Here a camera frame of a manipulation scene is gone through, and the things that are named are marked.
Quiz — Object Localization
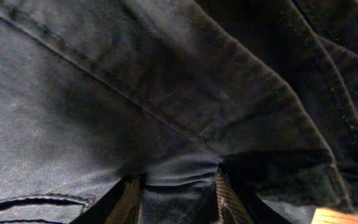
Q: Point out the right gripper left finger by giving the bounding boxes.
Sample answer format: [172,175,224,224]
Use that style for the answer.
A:
[70,175,141,224]

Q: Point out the navy blue shorts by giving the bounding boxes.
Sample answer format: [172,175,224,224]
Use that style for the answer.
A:
[0,0,358,223]

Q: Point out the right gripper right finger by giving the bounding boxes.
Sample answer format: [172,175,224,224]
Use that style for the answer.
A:
[216,167,290,224]

